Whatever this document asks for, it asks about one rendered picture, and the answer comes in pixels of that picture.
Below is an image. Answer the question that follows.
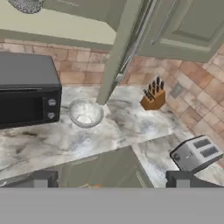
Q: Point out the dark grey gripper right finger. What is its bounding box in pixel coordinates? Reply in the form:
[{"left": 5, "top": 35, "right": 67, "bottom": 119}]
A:
[{"left": 165, "top": 170, "right": 222, "bottom": 188}]

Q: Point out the silver toaster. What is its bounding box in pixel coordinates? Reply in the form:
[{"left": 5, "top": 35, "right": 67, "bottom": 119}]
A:
[{"left": 169, "top": 134, "right": 224, "bottom": 174}]

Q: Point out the silver cabinet door handle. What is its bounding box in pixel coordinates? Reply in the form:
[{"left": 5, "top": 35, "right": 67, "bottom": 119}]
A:
[{"left": 115, "top": 0, "right": 157, "bottom": 83}]

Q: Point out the silver bar handle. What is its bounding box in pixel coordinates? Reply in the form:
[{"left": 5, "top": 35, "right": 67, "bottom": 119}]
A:
[{"left": 150, "top": 0, "right": 179, "bottom": 46}]

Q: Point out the open sage green cabinet door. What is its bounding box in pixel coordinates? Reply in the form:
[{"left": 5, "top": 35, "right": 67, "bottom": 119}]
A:
[{"left": 95, "top": 0, "right": 160, "bottom": 106}]

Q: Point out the sage green wall cabinet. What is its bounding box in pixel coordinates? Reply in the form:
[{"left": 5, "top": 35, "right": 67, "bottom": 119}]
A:
[{"left": 0, "top": 0, "right": 129, "bottom": 53}]

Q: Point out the clear glass bowl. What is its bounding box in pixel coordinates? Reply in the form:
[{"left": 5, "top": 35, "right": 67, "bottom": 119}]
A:
[{"left": 67, "top": 98, "right": 105, "bottom": 129}]

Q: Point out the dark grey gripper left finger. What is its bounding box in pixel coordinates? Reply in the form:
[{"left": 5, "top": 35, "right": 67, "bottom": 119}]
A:
[{"left": 3, "top": 170, "right": 60, "bottom": 188}]

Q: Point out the sage green base cabinet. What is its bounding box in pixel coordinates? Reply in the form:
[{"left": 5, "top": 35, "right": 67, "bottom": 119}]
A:
[{"left": 0, "top": 144, "right": 155, "bottom": 188}]

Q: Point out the wooden knife block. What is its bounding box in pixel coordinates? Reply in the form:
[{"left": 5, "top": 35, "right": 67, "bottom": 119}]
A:
[{"left": 139, "top": 76, "right": 167, "bottom": 111}]

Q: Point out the grey wall outlet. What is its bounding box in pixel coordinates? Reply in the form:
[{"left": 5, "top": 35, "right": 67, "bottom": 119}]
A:
[{"left": 170, "top": 82, "right": 185, "bottom": 99}]

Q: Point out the metal mesh tea strainer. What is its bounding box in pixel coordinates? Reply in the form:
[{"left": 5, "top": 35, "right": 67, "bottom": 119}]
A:
[{"left": 7, "top": 0, "right": 46, "bottom": 15}]

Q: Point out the black toaster oven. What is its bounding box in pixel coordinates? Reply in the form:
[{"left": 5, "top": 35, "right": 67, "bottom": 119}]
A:
[{"left": 0, "top": 52, "right": 63, "bottom": 130}]

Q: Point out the closed sage green cabinet door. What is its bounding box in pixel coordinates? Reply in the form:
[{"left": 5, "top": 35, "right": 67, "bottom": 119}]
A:
[{"left": 136, "top": 0, "right": 224, "bottom": 63}]

